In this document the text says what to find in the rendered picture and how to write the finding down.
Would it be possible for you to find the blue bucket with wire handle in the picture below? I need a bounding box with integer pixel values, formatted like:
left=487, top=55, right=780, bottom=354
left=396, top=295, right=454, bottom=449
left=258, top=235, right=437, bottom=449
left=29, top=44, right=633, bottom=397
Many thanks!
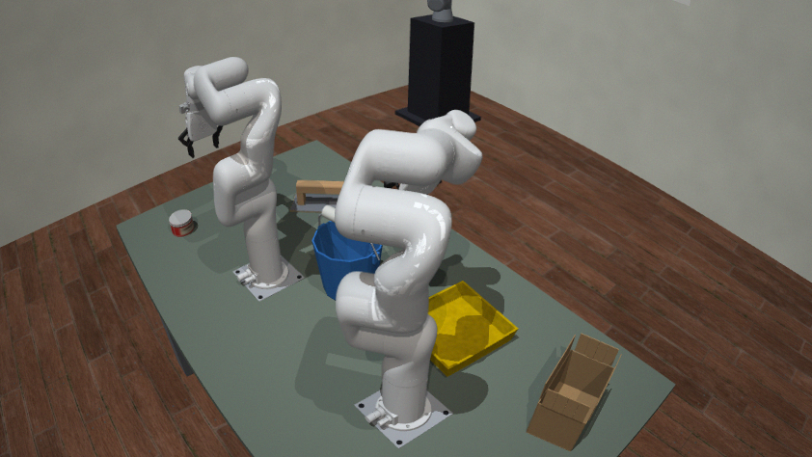
left=312, top=205, right=383, bottom=300

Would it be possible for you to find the brown cardboard box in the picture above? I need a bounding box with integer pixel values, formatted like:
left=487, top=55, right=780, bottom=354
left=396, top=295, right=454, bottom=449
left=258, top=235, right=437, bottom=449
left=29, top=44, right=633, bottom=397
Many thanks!
left=527, top=334, right=619, bottom=451

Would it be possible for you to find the yellow shallow tray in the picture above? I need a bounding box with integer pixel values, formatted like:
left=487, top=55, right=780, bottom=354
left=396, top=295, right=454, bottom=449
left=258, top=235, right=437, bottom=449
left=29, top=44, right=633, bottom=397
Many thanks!
left=428, top=281, right=518, bottom=377

